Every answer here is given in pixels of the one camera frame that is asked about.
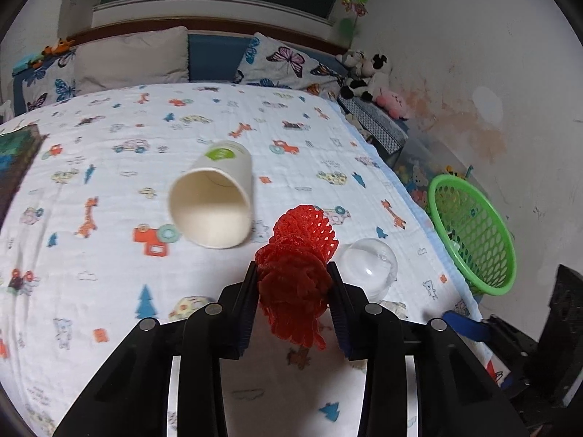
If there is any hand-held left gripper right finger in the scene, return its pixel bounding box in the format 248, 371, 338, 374
325, 264, 531, 437

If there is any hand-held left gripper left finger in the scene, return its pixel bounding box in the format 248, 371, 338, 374
55, 259, 260, 437

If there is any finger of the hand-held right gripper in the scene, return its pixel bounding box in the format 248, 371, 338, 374
442, 310, 504, 346

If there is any red foam fruit net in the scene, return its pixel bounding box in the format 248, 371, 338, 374
254, 205, 341, 352

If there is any green plastic mesh basket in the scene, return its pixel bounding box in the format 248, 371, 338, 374
427, 174, 519, 296

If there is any white paper cup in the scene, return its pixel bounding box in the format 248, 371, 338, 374
168, 140, 253, 249

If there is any clear storage box with toys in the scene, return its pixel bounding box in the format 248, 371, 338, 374
396, 139, 474, 205

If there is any white printed blanket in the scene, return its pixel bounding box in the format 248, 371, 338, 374
0, 83, 484, 437

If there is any folded checkered blanket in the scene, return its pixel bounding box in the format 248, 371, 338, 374
337, 98, 408, 154

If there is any pink plush toy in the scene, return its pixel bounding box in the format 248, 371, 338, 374
374, 88, 413, 121

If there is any black white cow plush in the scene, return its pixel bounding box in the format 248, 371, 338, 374
341, 53, 393, 101

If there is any large butterfly print pillow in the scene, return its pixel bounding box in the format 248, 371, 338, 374
233, 32, 351, 97

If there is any blue padded headboard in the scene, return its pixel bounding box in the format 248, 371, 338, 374
188, 32, 253, 83

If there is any grey plush toy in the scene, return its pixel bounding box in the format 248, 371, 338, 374
336, 50, 367, 78

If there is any beige pillow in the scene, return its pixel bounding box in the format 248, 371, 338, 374
74, 26, 189, 96

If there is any dark colourful box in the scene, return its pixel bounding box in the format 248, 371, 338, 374
0, 124, 46, 224

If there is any small butterfly print pillow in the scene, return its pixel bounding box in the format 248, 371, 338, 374
20, 50, 78, 112

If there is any orange plush toy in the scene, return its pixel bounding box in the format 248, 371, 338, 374
42, 39, 76, 55

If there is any teal toy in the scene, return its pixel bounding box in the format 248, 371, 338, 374
13, 52, 46, 71

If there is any colourful pinwheel wall decoration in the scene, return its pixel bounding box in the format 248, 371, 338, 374
339, 0, 371, 42

